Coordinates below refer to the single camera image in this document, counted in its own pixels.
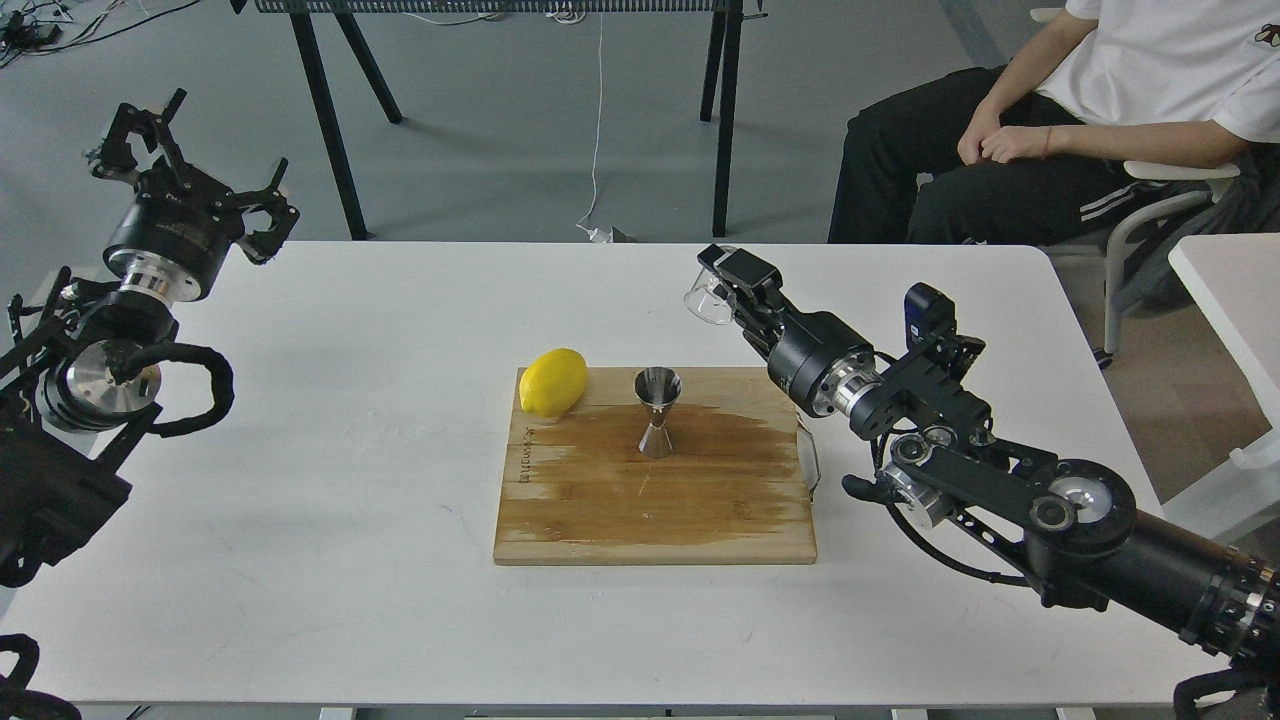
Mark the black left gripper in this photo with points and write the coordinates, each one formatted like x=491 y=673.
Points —
x=170 y=240

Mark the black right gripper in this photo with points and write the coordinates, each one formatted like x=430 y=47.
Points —
x=806 y=354

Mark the clear glass measuring cup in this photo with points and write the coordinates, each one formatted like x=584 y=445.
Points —
x=712 y=297

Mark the steel double jigger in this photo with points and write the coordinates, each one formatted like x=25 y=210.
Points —
x=657 y=388

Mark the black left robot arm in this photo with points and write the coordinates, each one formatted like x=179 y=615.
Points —
x=97 y=365

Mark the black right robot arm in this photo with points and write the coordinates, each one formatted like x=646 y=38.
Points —
x=1070 y=529

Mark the yellow lemon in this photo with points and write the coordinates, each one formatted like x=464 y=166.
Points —
x=551 y=385

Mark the wooden cutting board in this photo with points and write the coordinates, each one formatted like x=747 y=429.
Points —
x=576 y=490

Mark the seated person in white shirt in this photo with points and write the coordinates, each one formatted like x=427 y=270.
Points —
x=1032 y=153

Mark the white chair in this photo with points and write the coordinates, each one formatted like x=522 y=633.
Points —
x=1216 y=181

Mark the white side table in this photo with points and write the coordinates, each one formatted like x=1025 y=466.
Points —
x=1234 y=280

